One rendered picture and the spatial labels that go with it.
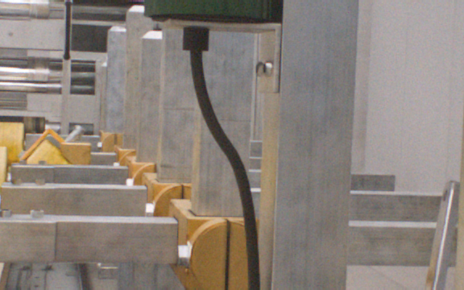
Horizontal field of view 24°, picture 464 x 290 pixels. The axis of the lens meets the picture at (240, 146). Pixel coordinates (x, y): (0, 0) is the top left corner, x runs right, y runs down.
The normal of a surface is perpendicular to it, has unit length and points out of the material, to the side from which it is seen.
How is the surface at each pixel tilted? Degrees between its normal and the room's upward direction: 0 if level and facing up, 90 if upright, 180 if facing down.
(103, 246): 90
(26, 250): 90
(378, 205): 90
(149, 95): 90
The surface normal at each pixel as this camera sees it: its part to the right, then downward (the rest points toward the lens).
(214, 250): 0.18, 0.06
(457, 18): -0.98, -0.03
